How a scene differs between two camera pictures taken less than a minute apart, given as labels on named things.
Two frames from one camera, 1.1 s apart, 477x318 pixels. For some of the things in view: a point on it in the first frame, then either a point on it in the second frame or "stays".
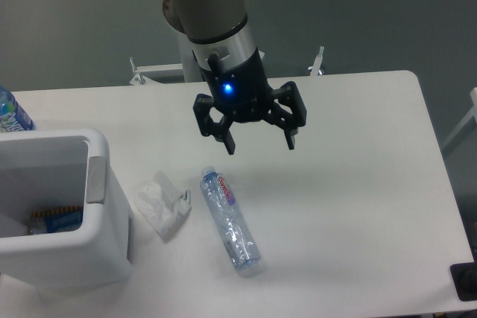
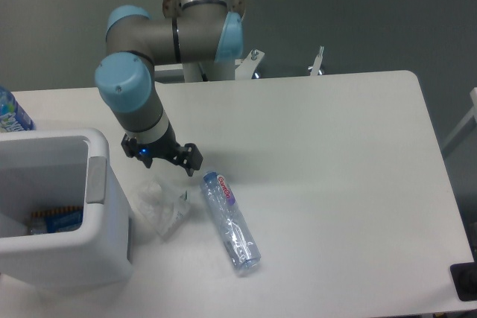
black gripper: [243, 92] → [166, 147]
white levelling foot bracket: [315, 68] stays
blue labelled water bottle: [13, 117] stays
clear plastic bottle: [234, 227] stays
